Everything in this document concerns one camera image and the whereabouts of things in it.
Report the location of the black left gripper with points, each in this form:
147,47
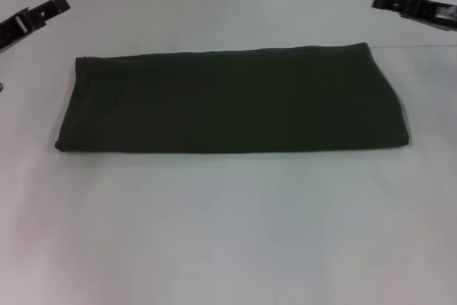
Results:
16,30

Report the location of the dark green t-shirt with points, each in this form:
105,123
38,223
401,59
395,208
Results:
232,101

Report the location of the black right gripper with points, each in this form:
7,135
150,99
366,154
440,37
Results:
432,12

